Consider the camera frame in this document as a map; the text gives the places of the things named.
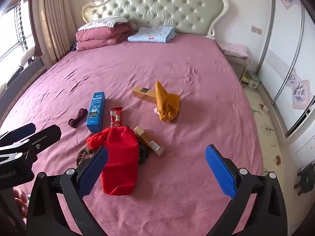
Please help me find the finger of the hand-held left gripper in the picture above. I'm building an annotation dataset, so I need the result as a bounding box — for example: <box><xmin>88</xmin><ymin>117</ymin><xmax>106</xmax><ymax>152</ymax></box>
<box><xmin>0</xmin><ymin>123</ymin><xmax>36</xmax><ymax>149</ymax></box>
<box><xmin>0</xmin><ymin>125</ymin><xmax>62</xmax><ymax>164</ymax></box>

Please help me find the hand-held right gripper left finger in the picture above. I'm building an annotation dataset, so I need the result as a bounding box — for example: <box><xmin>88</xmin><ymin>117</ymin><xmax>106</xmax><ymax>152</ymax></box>
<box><xmin>27</xmin><ymin>146</ymin><xmax>111</xmax><ymax>236</ymax></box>

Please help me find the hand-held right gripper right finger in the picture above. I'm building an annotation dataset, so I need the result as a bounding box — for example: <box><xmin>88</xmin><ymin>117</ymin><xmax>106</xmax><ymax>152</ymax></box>
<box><xmin>205</xmin><ymin>145</ymin><xmax>288</xmax><ymax>236</ymax></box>

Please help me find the red cloth bag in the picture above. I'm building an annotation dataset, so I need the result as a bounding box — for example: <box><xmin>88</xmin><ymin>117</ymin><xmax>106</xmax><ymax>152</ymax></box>
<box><xmin>86</xmin><ymin>126</ymin><xmax>140</xmax><ymax>196</ymax></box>

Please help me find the blue carton box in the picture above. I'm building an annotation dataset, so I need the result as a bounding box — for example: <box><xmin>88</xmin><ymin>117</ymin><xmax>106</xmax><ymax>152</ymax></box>
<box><xmin>87</xmin><ymin>91</ymin><xmax>107</xmax><ymax>132</ymax></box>

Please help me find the red snack packet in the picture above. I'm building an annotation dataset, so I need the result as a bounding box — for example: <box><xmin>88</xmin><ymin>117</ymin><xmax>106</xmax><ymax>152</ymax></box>
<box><xmin>110</xmin><ymin>107</ymin><xmax>123</xmax><ymax>128</ymax></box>

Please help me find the tan box with barcode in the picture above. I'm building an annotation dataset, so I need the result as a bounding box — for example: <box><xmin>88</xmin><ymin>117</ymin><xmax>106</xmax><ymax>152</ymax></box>
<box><xmin>133</xmin><ymin>126</ymin><xmax>164</xmax><ymax>156</ymax></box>

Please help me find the person's left hand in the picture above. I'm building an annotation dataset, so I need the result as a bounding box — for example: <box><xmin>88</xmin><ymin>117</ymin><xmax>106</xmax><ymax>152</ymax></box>
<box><xmin>14</xmin><ymin>187</ymin><xmax>28</xmax><ymax>218</ymax></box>

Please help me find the brown cloth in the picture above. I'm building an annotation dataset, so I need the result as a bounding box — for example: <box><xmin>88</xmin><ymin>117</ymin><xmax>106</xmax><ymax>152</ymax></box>
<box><xmin>76</xmin><ymin>141</ymin><xmax>151</xmax><ymax>167</ymax></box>

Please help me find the dark chair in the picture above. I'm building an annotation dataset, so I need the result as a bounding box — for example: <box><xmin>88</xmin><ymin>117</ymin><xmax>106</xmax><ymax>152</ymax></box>
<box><xmin>0</xmin><ymin>56</ymin><xmax>46</xmax><ymax>118</ymax></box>

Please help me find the orange plastic bag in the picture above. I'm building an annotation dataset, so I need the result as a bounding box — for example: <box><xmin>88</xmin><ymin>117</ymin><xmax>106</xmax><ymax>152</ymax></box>
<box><xmin>155</xmin><ymin>81</ymin><xmax>181</xmax><ymax>123</ymax></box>

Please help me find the green round stool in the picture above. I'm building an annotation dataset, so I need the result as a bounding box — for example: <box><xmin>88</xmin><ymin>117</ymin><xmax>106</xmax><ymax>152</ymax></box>
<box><xmin>296</xmin><ymin>163</ymin><xmax>315</xmax><ymax>196</ymax></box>

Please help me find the long tan box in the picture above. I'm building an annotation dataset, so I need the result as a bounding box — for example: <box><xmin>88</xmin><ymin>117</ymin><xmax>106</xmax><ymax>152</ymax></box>
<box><xmin>132</xmin><ymin>86</ymin><xmax>158</xmax><ymax>104</ymax></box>

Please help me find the window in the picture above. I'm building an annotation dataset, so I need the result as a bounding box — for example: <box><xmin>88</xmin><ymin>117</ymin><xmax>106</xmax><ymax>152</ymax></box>
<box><xmin>0</xmin><ymin>0</ymin><xmax>37</xmax><ymax>84</ymax></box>

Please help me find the bed with pink sheet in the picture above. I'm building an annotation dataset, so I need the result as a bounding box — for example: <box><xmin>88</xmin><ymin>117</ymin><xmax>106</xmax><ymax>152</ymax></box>
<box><xmin>0</xmin><ymin>33</ymin><xmax>264</xmax><ymax>236</ymax></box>

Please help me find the nightstand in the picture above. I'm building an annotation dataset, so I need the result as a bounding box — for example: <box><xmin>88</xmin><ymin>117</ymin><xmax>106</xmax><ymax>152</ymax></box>
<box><xmin>223</xmin><ymin>53</ymin><xmax>250</xmax><ymax>80</ymax></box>

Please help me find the beige curtain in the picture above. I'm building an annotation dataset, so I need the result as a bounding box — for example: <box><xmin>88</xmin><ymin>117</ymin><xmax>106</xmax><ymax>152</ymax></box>
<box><xmin>38</xmin><ymin>0</ymin><xmax>74</xmax><ymax>62</ymax></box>

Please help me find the pink pillow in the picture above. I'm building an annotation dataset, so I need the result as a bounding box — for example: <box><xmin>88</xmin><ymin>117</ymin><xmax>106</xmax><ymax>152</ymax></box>
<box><xmin>75</xmin><ymin>24</ymin><xmax>132</xmax><ymax>52</ymax></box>

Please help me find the pink floral cloth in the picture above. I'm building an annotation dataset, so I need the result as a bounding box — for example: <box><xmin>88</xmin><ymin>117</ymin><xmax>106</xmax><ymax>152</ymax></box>
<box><xmin>217</xmin><ymin>41</ymin><xmax>249</xmax><ymax>59</ymax></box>

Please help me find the white floral wardrobe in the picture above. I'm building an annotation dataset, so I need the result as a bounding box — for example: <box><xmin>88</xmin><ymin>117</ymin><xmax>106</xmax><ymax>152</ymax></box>
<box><xmin>257</xmin><ymin>0</ymin><xmax>315</xmax><ymax>139</ymax></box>

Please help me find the white dotted pillow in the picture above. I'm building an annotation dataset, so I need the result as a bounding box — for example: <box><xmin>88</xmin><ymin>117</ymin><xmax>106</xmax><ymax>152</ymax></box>
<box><xmin>78</xmin><ymin>16</ymin><xmax>129</xmax><ymax>31</ymax></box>

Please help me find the folded light blue blanket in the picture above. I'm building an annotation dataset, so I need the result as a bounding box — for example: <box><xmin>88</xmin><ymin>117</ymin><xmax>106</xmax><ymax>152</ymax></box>
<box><xmin>127</xmin><ymin>26</ymin><xmax>176</xmax><ymax>43</ymax></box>

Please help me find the tufted green headboard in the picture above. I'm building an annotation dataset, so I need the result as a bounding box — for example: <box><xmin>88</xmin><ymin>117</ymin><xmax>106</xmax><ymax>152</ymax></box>
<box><xmin>82</xmin><ymin>0</ymin><xmax>229</xmax><ymax>38</ymax></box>

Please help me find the dark red cord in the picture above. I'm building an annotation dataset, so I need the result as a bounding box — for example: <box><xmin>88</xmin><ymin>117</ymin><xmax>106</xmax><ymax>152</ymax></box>
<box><xmin>68</xmin><ymin>108</ymin><xmax>88</xmax><ymax>129</ymax></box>

